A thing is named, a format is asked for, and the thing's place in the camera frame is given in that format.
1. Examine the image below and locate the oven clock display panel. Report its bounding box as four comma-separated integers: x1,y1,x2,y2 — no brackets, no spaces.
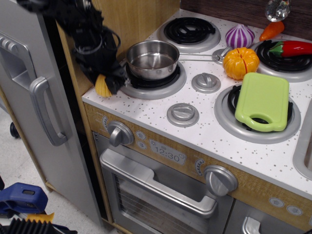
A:
149,139,187,165

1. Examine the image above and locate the clear crystal faucet knob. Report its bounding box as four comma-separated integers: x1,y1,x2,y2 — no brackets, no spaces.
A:
265,0,291,22

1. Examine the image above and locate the grey toy sink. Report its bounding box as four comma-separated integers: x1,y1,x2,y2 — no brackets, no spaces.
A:
292,101,312,180

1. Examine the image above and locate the front right stove burner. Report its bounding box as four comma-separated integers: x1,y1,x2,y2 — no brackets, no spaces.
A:
214,85,301,144

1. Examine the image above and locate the back right stove burner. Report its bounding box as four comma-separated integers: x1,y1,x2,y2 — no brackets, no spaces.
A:
251,39,312,82

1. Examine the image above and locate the silver oven door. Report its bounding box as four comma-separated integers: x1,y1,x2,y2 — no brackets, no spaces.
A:
93,133,233,234

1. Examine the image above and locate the green plastic cutting board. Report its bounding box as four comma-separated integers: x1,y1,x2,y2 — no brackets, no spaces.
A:
234,73,290,132

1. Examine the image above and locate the small steel saucepan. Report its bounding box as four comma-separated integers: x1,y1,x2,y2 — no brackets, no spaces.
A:
125,40,207,80

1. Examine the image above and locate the black caster wheel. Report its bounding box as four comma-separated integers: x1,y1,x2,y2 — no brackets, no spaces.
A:
10,122,20,138

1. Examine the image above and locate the yellow tape piece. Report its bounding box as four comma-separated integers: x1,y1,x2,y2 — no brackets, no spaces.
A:
25,213,55,224

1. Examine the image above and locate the silver fridge door handle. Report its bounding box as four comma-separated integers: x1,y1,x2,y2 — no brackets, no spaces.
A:
29,76,71,147

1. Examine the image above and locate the orange toy carrot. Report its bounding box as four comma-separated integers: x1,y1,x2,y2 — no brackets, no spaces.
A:
259,21,285,41

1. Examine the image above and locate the red toy chili pepper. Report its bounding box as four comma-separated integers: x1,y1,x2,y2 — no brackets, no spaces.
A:
269,40,312,58

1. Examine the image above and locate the purple white toy onion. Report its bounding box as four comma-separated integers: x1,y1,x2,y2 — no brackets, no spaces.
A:
225,24,255,48

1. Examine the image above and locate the back left stove burner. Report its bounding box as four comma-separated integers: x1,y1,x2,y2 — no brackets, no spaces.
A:
157,17,221,53

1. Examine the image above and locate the small grey stovetop knob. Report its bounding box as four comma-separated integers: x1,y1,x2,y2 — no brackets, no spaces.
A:
212,46,233,65

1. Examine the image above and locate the yellow toy corn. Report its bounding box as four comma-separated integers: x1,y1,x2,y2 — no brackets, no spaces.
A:
95,74,112,98

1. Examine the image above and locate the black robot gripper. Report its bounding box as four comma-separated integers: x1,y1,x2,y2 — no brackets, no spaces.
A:
72,36,129,95

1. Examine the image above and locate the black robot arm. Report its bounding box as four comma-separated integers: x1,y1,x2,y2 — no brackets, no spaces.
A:
17,0,128,95

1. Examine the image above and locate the right silver oven dial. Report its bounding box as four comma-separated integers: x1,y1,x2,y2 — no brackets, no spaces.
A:
204,165,238,197

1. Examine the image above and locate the stove burner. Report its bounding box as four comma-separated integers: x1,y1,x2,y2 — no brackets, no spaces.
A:
121,62,186,100
214,85,301,144
251,39,312,82
157,17,221,53

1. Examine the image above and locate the silver lower cabinet door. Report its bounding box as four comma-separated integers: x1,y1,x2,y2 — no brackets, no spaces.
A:
224,200,304,234

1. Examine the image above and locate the upper grey stovetop knob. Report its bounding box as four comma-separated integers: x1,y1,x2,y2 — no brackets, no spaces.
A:
191,73,221,94

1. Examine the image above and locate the grey toy fridge door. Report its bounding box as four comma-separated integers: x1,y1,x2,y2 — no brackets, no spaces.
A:
0,0,102,225

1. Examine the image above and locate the front left stove burner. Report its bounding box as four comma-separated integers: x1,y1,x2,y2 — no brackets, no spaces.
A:
121,62,186,100

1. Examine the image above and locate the blue clamp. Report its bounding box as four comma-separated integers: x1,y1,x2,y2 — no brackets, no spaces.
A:
0,182,48,214

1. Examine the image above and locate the orange toy pumpkin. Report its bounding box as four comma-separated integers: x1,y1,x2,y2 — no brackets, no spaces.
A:
223,47,260,80

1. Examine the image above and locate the left silver oven dial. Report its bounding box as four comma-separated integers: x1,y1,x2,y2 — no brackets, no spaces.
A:
107,121,134,147

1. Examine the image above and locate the lower grey stovetop knob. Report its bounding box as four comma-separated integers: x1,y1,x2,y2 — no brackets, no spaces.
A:
167,103,199,127

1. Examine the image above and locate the silver oven dial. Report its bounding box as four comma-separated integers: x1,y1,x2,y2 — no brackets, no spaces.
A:
204,165,238,197
107,121,134,147

